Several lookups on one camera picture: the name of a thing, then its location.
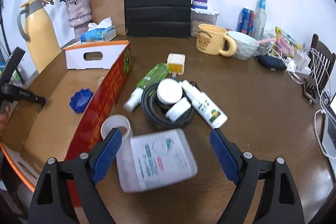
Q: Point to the purple lidded white jar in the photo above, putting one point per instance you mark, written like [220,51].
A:
[199,2]

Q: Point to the yellow bear mug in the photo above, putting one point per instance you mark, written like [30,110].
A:
[207,40]

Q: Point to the blue plastic lid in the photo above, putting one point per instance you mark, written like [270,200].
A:
[81,100]

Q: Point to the yellow white plug adapter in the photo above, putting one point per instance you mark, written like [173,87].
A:
[176,61]

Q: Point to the brown paper bag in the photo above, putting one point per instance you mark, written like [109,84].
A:
[107,3]

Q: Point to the clear food storage container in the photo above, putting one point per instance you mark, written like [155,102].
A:
[204,22]

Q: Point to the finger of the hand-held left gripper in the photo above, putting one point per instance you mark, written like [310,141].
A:
[29,96]
[14,61]

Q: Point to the dark wooden chair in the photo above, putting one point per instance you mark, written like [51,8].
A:
[319,45]

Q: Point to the blue drink can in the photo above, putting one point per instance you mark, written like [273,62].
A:
[245,20]

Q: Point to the dark smartphone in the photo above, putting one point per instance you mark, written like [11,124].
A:
[309,91]

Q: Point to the clear bottle blue label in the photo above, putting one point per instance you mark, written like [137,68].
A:
[260,22]

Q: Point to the yellow snack packet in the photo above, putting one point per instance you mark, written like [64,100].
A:
[284,43]

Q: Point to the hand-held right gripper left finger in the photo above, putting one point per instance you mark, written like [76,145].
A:
[107,153]

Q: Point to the pink textured vase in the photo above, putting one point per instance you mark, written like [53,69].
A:
[78,14]

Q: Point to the blue tissue box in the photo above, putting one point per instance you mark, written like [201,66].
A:
[98,35]

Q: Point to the white labelled spray bottle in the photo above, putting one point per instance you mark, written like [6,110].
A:
[207,108]

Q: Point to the dark blue pouch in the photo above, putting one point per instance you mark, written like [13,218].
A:
[271,62]

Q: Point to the white ceramic bowl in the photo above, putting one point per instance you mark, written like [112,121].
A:
[242,48]

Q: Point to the small white bottle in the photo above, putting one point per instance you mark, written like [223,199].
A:
[178,108]

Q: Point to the yellow thermos jug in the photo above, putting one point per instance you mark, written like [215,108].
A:
[39,35]

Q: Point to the white power adapter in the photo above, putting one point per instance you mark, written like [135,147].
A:
[302,60]

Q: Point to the large translucent labelled bottle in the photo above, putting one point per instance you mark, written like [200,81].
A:
[157,161]

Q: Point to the person's left hand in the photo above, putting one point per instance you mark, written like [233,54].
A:
[3,120]

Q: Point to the green spray bottle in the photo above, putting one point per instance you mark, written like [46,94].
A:
[152,75]

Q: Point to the pink spoon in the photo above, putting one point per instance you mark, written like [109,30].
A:
[266,41]

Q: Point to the red cardboard box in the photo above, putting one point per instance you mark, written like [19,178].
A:
[57,98]

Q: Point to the white tape roll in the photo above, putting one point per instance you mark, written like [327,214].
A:
[123,121]

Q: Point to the white round jar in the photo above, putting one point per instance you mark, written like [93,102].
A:
[169,90]

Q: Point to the silver laptop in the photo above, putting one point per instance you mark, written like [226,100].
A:
[330,129]

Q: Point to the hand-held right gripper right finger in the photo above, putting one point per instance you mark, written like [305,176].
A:
[223,153]

